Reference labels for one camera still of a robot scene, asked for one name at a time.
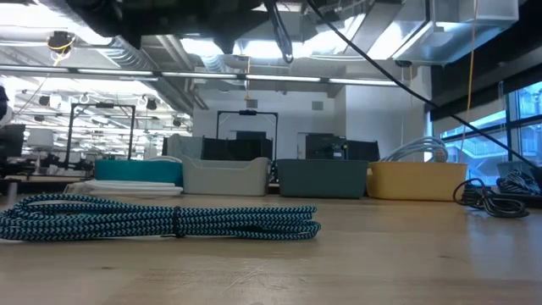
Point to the grey felt panel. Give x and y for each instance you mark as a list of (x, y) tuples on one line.
[(182, 146)]

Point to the long ceiling light strip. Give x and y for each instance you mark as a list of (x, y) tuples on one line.
[(279, 78)]

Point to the grey-green plastic bin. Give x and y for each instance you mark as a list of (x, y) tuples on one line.
[(322, 178)]

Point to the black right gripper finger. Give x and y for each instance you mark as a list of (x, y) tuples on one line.
[(110, 17)]

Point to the black office monitor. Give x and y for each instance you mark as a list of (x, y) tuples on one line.
[(10, 140)]

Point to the yellow plastic bin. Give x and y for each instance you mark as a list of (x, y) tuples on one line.
[(417, 182)]

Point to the black equipment cabinet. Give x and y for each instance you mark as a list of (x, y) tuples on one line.
[(326, 146)]

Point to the black rig frame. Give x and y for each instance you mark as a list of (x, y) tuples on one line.
[(247, 112), (101, 105)]

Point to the black monitor row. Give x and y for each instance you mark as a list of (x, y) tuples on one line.
[(237, 148)]

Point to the white plastic bin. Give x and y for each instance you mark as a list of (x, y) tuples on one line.
[(226, 178)]

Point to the teal plastic bin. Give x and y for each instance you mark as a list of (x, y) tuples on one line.
[(135, 171)]

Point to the ribbed silver duct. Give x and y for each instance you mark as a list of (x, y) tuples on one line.
[(131, 55)]

